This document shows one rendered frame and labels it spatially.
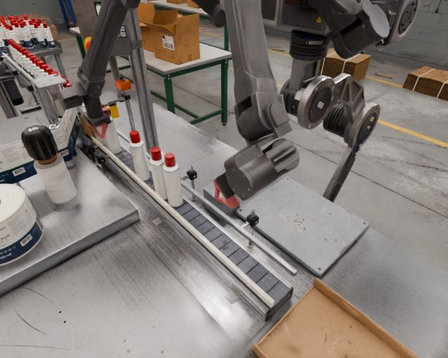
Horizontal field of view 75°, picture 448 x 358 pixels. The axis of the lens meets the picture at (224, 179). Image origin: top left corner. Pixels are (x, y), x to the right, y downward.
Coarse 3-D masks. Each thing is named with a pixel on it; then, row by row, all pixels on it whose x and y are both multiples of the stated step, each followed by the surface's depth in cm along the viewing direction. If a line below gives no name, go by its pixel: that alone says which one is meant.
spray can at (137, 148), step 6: (132, 132) 103; (138, 132) 103; (132, 138) 103; (138, 138) 103; (132, 144) 104; (138, 144) 104; (132, 150) 105; (138, 150) 105; (144, 150) 108; (132, 156) 107; (138, 156) 107; (144, 156) 108; (138, 162) 108; (144, 162) 109; (138, 168) 110; (144, 168) 111; (138, 174) 112; (144, 174) 112; (144, 180) 114
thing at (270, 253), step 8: (184, 184) 100; (192, 192) 97; (200, 200) 95; (216, 208) 91; (224, 216) 88; (232, 224) 86; (240, 232) 84; (248, 232) 83; (256, 240) 81; (264, 248) 79; (272, 256) 77; (280, 264) 76; (288, 264) 75; (296, 272) 73
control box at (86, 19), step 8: (72, 0) 94; (80, 0) 94; (88, 0) 94; (96, 0) 94; (80, 8) 95; (88, 8) 96; (80, 16) 97; (88, 16) 97; (96, 16) 97; (80, 24) 98; (88, 24) 98; (80, 32) 100; (88, 32) 100; (128, 32) 101; (88, 40) 101; (120, 40) 103; (128, 40) 103; (120, 48) 104; (128, 48) 105
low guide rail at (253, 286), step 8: (128, 168) 115; (136, 176) 111; (144, 184) 107; (152, 192) 104; (160, 200) 100; (168, 208) 98; (176, 216) 95; (184, 224) 93; (192, 232) 91; (200, 240) 88; (208, 248) 86; (216, 248) 85; (216, 256) 84; (224, 256) 82; (232, 264) 80; (240, 272) 78; (248, 280) 77; (256, 288) 75; (264, 296) 73; (272, 304) 72
